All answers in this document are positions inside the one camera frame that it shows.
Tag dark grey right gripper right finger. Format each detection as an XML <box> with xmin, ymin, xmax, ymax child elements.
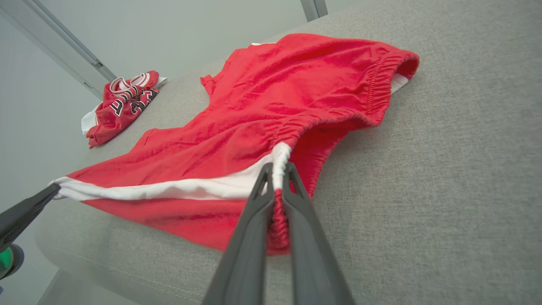
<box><xmin>282</xmin><ymin>163</ymin><xmax>355</xmax><ymax>305</ymax></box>

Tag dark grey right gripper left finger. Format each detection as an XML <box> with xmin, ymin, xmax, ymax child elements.
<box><xmin>202</xmin><ymin>163</ymin><xmax>276</xmax><ymax>305</ymax></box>

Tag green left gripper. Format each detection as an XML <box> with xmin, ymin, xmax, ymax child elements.
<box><xmin>0</xmin><ymin>183</ymin><xmax>61</xmax><ymax>280</ymax></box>

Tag red Bulls basketball jersey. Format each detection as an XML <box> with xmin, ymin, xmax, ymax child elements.
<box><xmin>81</xmin><ymin>70</ymin><xmax>168</xmax><ymax>149</ymax></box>

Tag red shorts with white stripes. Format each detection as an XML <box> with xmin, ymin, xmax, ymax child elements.
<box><xmin>51</xmin><ymin>33</ymin><xmax>420</xmax><ymax>256</ymax></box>

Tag grey fabric sofa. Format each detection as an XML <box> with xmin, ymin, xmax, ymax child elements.
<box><xmin>34</xmin><ymin>0</ymin><xmax>542</xmax><ymax>305</ymax></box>

